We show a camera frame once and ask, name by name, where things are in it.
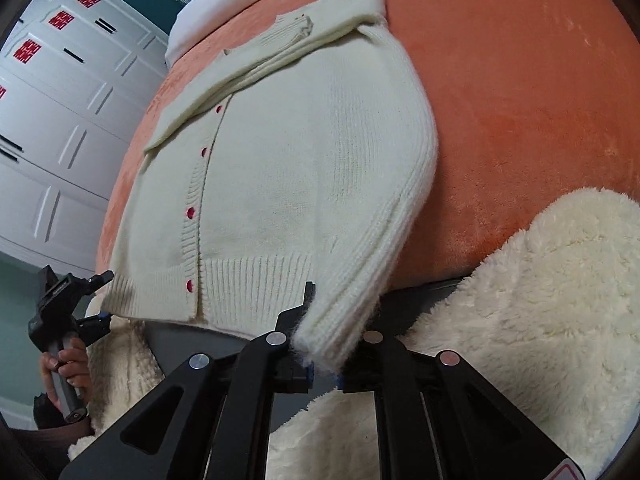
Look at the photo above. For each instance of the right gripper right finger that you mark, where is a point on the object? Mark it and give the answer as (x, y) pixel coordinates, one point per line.
(437, 417)

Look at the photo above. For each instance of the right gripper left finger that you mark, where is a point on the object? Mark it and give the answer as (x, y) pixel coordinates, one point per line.
(208, 419)

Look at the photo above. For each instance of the cream knit cardigan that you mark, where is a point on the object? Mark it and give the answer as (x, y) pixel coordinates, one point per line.
(302, 156)

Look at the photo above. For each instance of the person's left hand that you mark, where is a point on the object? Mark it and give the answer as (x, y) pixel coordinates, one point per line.
(71, 364)

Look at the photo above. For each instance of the cream fluffy fleece jacket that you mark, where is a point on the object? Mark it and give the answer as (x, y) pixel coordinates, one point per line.
(551, 319)

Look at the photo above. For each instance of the white wardrobe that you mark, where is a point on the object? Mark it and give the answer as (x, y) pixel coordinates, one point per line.
(76, 79)

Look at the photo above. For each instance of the orange plush bed blanket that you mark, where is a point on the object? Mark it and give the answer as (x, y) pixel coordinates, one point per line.
(532, 99)

